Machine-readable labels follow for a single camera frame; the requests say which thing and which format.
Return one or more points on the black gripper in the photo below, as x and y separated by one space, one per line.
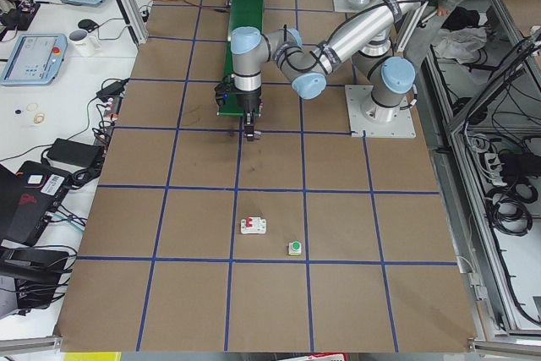
248 101

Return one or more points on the white red circuit breaker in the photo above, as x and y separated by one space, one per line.
253 225

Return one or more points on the green conveyor belt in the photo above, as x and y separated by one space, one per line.
241 13

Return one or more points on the black power adapter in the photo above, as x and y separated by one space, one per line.
74 153

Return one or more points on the white mug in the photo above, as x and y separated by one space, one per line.
84 43

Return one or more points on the near teach pendant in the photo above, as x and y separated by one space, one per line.
35 59

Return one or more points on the black laptop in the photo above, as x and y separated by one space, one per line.
28 198

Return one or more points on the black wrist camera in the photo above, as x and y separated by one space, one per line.
223 89

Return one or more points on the green push button switch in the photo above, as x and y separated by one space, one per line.
294 248

